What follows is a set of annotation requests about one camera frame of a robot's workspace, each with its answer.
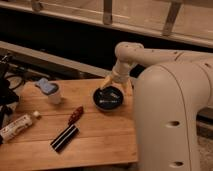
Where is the metal railing frame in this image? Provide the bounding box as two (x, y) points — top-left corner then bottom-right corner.
(0, 0), (213, 48)

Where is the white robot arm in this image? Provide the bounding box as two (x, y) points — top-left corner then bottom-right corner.
(102, 42), (213, 171)

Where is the black cable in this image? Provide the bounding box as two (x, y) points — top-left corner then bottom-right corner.
(4, 73), (25, 92)

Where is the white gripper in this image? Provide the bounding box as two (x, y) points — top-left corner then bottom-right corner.
(100, 61), (131, 93)

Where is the white cup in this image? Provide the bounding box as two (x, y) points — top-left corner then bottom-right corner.
(48, 84), (62, 104)

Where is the blue sponge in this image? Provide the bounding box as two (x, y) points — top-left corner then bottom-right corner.
(35, 78), (58, 95)

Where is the black ceramic bowl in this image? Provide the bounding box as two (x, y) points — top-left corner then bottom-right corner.
(93, 86), (124, 111)

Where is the black tripod stand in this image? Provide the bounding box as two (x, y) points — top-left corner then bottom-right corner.
(0, 55), (19, 129)

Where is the white tube with cap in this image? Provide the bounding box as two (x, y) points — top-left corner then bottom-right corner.
(0, 111), (41, 143)

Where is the black white striped block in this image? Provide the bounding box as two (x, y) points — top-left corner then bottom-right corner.
(50, 125), (79, 152)

